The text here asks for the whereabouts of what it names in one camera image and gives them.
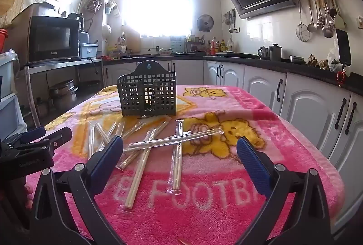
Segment teal drawer organiser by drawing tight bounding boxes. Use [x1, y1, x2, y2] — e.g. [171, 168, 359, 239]
[169, 36, 185, 53]

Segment steel kettle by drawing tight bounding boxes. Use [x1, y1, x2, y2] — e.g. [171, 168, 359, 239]
[269, 43, 282, 61]

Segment clear plastic bag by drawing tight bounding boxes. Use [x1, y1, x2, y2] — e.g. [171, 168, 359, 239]
[329, 48, 345, 72]

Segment pale green spatula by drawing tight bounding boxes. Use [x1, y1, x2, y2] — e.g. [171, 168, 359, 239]
[335, 0, 346, 30]

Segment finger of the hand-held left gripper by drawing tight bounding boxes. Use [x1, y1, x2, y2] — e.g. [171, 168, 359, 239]
[7, 126, 46, 147]
[6, 127, 73, 155]

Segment kitchen window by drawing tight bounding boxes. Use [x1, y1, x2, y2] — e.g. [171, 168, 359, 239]
[125, 0, 191, 38]

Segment printed pink blanket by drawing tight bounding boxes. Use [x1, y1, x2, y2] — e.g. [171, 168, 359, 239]
[25, 84, 345, 245]

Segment large steel ladle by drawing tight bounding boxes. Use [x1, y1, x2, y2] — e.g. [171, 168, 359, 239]
[323, 0, 334, 38]

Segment wooden cutting board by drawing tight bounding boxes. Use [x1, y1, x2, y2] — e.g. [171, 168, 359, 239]
[125, 26, 142, 53]

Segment white lower kitchen cabinets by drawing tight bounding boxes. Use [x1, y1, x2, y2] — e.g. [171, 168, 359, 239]
[103, 59, 363, 234]

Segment dark green plastic utensil holder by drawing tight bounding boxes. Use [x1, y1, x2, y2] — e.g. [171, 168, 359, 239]
[117, 60, 177, 118]

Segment black wire spice rack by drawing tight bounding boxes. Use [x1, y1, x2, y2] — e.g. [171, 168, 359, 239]
[184, 35, 205, 54]

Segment wire mesh skimmer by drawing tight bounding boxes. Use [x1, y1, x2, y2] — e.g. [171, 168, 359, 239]
[296, 0, 310, 42]

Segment red bead charm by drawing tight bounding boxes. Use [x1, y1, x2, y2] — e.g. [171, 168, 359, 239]
[337, 65, 347, 87]

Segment white plastic drawer unit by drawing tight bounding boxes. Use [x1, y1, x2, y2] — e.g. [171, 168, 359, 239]
[0, 58, 27, 135]

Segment stacked steel pots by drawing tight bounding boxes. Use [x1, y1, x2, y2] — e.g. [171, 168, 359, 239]
[49, 80, 78, 112]

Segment coiled white hose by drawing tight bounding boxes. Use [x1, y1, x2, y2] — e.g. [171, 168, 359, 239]
[83, 0, 102, 18]

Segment steel kitchen shelf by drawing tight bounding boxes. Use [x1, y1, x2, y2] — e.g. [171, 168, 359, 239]
[20, 59, 103, 121]

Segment hanging small utensil set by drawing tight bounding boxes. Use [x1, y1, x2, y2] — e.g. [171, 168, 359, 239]
[223, 9, 237, 32]

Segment black induction cooktop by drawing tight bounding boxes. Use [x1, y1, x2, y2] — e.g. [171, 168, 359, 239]
[216, 51, 257, 58]

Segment row of condiment bottles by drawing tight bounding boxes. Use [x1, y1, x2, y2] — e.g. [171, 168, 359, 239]
[206, 38, 236, 56]

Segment black wok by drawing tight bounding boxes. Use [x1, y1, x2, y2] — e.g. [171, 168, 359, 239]
[76, 80, 103, 92]

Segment black kitchen countertop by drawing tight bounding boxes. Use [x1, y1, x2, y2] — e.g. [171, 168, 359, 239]
[103, 52, 363, 96]

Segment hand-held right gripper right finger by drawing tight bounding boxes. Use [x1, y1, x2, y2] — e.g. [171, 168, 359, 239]
[236, 136, 332, 245]

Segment pile of ginger roots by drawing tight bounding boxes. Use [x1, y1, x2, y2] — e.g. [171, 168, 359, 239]
[306, 53, 329, 69]

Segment red plastic container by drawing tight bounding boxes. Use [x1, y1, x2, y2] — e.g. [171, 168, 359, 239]
[0, 29, 8, 53]

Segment group of chopsticks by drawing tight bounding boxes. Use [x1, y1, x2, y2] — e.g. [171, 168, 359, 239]
[87, 116, 224, 211]

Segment black smartphone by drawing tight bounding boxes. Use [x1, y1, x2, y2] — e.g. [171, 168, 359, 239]
[336, 29, 352, 67]

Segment grey plastic storage box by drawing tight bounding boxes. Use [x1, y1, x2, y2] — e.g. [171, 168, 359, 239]
[79, 43, 99, 59]

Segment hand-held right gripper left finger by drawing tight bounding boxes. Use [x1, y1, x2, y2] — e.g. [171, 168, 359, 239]
[30, 136, 124, 245]

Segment wooden-handled steel spoon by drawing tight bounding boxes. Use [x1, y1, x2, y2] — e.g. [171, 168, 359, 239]
[315, 0, 326, 28]

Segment small round wall fan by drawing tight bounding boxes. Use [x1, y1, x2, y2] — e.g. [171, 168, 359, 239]
[197, 15, 214, 31]

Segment round woven bamboo tray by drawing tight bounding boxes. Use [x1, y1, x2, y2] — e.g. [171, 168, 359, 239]
[0, 0, 26, 27]

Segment black microwave oven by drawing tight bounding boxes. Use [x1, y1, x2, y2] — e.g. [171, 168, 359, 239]
[27, 16, 81, 64]

